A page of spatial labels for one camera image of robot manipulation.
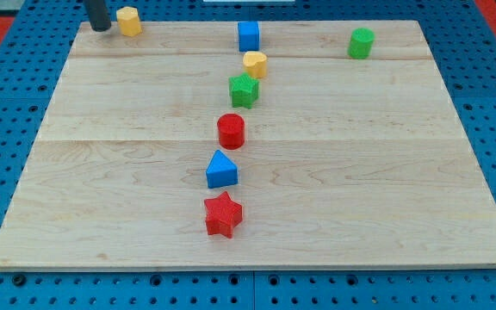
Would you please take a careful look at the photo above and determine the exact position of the blue triangle block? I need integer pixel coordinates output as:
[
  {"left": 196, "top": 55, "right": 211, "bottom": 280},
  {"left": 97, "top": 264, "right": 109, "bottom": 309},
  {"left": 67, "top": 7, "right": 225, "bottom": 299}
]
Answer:
[{"left": 206, "top": 150, "right": 238, "bottom": 189}]

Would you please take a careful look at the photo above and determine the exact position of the green cylinder block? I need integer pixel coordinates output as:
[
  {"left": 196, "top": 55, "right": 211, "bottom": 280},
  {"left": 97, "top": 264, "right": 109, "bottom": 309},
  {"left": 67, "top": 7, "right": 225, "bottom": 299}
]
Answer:
[{"left": 348, "top": 28, "right": 375, "bottom": 59}]

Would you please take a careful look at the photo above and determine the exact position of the yellow heart block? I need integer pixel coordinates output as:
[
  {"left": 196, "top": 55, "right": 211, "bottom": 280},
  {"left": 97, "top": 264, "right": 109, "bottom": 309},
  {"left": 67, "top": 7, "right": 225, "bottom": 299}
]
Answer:
[{"left": 243, "top": 51, "right": 268, "bottom": 79}]

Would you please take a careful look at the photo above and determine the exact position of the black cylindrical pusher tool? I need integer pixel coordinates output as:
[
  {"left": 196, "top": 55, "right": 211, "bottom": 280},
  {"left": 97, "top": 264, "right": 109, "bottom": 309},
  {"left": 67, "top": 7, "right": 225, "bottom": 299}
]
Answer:
[{"left": 84, "top": 0, "right": 111, "bottom": 32}]

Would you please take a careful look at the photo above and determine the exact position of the red cylinder block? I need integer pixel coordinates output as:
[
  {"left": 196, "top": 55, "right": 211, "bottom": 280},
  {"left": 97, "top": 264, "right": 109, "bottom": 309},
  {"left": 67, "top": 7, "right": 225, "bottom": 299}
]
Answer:
[{"left": 217, "top": 114, "right": 245, "bottom": 150}]

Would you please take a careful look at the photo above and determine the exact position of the blue cube block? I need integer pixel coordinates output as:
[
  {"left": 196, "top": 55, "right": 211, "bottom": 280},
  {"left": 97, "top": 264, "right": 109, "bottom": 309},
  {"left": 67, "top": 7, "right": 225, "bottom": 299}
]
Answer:
[{"left": 237, "top": 22, "right": 260, "bottom": 52}]

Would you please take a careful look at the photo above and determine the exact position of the red star block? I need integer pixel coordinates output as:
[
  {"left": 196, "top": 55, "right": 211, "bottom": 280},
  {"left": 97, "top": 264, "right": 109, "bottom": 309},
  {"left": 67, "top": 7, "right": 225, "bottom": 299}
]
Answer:
[{"left": 204, "top": 191, "right": 243, "bottom": 239}]

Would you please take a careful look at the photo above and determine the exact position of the green star block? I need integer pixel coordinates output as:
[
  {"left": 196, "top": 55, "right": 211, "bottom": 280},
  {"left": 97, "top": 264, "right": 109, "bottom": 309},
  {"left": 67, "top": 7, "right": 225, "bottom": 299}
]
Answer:
[{"left": 228, "top": 73, "right": 259, "bottom": 109}]

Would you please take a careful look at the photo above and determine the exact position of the yellow hexagon block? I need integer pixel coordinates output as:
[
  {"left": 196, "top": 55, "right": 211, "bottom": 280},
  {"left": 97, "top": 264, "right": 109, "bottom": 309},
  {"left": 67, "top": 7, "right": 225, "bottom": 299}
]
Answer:
[{"left": 116, "top": 6, "right": 142, "bottom": 37}]

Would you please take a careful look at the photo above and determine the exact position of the wooden board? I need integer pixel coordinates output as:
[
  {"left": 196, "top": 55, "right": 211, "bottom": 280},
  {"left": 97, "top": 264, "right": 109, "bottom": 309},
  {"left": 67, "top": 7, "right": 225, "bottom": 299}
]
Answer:
[{"left": 0, "top": 21, "right": 496, "bottom": 272}]

